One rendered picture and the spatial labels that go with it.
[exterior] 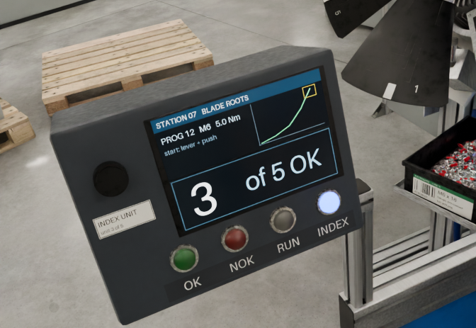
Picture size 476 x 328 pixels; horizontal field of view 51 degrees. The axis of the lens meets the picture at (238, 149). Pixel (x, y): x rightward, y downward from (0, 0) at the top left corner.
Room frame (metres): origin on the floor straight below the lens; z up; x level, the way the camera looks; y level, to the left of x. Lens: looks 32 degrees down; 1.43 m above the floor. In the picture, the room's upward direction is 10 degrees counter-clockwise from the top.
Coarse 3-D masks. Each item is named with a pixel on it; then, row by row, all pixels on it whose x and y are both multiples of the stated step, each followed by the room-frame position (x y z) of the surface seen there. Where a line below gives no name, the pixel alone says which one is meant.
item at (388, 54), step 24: (408, 0) 1.00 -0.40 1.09; (432, 0) 0.99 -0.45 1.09; (384, 24) 0.99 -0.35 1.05; (408, 24) 0.97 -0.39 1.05; (432, 24) 0.96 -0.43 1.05; (360, 48) 0.99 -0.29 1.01; (384, 48) 0.96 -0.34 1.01; (408, 48) 0.94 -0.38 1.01; (432, 48) 0.92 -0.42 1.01; (360, 72) 0.96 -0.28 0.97; (384, 72) 0.93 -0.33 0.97; (408, 72) 0.91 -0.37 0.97; (432, 72) 0.89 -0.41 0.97; (408, 96) 0.87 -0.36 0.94; (432, 96) 0.86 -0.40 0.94
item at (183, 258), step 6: (180, 246) 0.34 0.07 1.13; (186, 246) 0.34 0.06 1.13; (192, 246) 0.34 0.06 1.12; (174, 252) 0.33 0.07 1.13; (180, 252) 0.33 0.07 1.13; (186, 252) 0.33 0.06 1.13; (192, 252) 0.33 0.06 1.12; (174, 258) 0.33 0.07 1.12; (180, 258) 0.33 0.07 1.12; (186, 258) 0.33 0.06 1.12; (192, 258) 0.33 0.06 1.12; (174, 264) 0.33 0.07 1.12; (180, 264) 0.33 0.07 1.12; (186, 264) 0.33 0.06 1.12; (192, 264) 0.33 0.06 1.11; (180, 270) 0.33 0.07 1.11; (186, 270) 0.33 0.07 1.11
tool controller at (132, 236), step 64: (256, 64) 0.43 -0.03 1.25; (320, 64) 0.42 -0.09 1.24; (64, 128) 0.36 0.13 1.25; (128, 128) 0.37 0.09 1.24; (192, 128) 0.37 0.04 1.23; (256, 128) 0.39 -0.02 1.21; (320, 128) 0.40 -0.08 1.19; (128, 192) 0.35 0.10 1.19; (256, 192) 0.37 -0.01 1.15; (128, 256) 0.33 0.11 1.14; (256, 256) 0.35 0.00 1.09; (128, 320) 0.31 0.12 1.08
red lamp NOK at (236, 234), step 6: (228, 228) 0.35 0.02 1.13; (234, 228) 0.35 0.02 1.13; (240, 228) 0.35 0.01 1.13; (222, 234) 0.35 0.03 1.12; (228, 234) 0.35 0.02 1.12; (234, 234) 0.35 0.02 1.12; (240, 234) 0.35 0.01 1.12; (246, 234) 0.35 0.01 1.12; (222, 240) 0.35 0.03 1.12; (228, 240) 0.34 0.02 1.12; (234, 240) 0.34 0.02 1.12; (240, 240) 0.34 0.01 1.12; (246, 240) 0.35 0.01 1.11; (222, 246) 0.35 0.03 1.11; (228, 246) 0.34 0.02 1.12; (234, 246) 0.34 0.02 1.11; (240, 246) 0.34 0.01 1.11
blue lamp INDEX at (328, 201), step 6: (324, 192) 0.38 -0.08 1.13; (330, 192) 0.38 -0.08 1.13; (336, 192) 0.38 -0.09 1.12; (318, 198) 0.38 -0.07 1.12; (324, 198) 0.37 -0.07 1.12; (330, 198) 0.37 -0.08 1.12; (336, 198) 0.38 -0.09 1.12; (318, 204) 0.37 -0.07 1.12; (324, 204) 0.37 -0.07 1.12; (330, 204) 0.37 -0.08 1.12; (336, 204) 0.37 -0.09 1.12; (318, 210) 0.37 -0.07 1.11; (324, 210) 0.37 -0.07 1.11; (330, 210) 0.37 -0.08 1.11
